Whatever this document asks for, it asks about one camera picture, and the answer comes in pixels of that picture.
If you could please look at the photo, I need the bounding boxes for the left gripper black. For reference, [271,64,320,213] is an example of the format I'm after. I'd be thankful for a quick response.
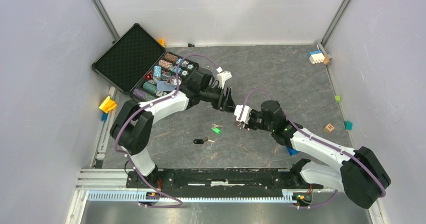
[200,85,237,114]

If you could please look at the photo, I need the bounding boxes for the keyring with bunch of keys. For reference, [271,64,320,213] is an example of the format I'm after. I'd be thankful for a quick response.
[234,121,246,130]

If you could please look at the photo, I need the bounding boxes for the key with green tag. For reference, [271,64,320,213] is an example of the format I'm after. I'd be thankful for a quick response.
[211,124,222,134]

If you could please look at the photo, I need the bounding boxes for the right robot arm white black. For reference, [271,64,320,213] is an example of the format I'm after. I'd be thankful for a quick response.
[234,100,391,209]

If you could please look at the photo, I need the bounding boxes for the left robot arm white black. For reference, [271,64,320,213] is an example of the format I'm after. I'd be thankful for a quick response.
[110,68,235,188]

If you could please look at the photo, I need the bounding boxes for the key with black tag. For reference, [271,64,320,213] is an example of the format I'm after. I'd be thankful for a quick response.
[193,138,215,145]

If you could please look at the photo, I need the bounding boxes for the blue card in case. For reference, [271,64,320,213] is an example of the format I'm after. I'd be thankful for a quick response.
[156,80,176,92]

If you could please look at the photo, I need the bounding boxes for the wooden letter cube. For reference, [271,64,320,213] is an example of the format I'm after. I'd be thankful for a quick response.
[323,123,335,134]

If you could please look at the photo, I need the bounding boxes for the white blue toy brick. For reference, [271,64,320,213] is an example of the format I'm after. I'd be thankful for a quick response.
[308,50,325,64]

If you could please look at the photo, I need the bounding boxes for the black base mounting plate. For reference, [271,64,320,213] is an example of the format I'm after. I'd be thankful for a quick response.
[146,168,323,198]

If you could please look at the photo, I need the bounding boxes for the teal cube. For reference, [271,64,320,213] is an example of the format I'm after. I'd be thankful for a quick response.
[344,120,353,131]

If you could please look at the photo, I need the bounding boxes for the orange block behind case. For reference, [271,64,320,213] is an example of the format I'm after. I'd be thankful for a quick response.
[157,39,166,48]

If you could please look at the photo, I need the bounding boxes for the black poker chip case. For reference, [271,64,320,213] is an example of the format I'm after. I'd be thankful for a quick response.
[92,23,211,101]

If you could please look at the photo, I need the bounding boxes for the yellow orange toy block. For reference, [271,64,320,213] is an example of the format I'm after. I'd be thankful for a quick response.
[98,95,117,114]

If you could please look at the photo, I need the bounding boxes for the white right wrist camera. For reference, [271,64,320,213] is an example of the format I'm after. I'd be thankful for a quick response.
[234,105,252,124]

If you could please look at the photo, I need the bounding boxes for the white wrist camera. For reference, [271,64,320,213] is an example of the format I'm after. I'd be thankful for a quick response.
[234,105,252,124]
[216,71,232,89]

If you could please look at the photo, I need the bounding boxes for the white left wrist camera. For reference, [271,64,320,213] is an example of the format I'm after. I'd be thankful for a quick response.
[216,71,232,89]

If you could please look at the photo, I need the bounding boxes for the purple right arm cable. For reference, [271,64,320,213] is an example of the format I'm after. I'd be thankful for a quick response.
[243,88,387,210]

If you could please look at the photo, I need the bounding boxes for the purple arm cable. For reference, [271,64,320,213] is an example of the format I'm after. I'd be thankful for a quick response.
[114,53,222,209]
[243,88,387,210]

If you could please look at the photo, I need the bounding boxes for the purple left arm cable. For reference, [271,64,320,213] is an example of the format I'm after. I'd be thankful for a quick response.
[114,53,222,209]

